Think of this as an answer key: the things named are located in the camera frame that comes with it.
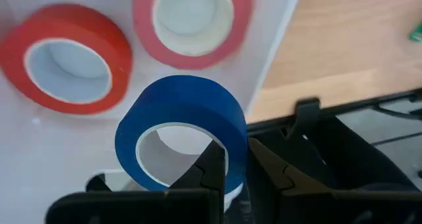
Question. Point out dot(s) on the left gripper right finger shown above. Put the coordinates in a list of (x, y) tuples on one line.
[(273, 191)]

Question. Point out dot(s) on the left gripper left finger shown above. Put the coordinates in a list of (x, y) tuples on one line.
[(198, 197)]

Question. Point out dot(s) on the small green stapler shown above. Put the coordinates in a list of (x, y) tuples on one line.
[(417, 33)]

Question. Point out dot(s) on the white plastic tray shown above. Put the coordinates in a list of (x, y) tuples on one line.
[(39, 145)]

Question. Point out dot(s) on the black aluminium table frame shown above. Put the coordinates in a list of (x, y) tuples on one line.
[(379, 102)]

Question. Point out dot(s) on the red tape roll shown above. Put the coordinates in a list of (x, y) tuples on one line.
[(82, 23)]

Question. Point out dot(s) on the blue tape roll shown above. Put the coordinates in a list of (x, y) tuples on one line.
[(184, 99)]

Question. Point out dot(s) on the pink tape roll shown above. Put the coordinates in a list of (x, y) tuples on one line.
[(142, 23)]

